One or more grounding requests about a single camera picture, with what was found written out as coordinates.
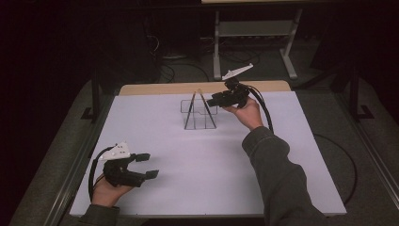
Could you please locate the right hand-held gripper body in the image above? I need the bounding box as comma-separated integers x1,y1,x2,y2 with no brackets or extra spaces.
213,62,254,109

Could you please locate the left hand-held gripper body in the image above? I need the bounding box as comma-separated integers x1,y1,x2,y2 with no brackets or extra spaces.
99,140,148,188

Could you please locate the round beige-headed makeup brush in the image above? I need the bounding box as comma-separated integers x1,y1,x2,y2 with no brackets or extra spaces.
197,89,217,129

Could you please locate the clear plastic organizer box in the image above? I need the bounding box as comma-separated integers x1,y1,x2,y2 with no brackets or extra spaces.
180,98,218,131

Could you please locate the thin orange-tipped makeup brush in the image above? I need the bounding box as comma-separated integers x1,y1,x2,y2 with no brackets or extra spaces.
184,91,197,130

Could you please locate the person's right hand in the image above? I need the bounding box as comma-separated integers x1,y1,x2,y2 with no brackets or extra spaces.
223,96,264,131

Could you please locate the person's left hand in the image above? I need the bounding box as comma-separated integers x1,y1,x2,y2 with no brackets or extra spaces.
91,182,135,208

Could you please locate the white table board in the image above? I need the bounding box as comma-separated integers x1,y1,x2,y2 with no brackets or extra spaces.
69,90,347,218

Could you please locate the wooden table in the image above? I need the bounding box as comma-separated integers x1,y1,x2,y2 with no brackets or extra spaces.
118,80,292,96

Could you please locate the white metal stand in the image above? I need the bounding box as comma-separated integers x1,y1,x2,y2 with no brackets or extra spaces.
212,8,304,81

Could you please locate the black metal stand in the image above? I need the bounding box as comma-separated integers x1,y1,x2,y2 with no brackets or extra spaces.
80,72,104,123
347,65,375,121

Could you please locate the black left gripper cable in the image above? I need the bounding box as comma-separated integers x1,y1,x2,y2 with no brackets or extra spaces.
88,145,116,202

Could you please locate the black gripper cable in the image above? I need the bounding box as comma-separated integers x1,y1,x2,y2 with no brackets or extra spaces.
247,84,359,205
88,145,116,202

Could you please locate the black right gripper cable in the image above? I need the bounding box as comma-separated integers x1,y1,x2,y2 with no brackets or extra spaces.
247,84,359,205

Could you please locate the tangle of floor cables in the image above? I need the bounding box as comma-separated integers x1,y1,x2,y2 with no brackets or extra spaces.
219,46,262,66

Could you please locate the black floor cable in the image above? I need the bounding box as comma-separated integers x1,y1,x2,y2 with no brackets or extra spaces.
159,62,211,83

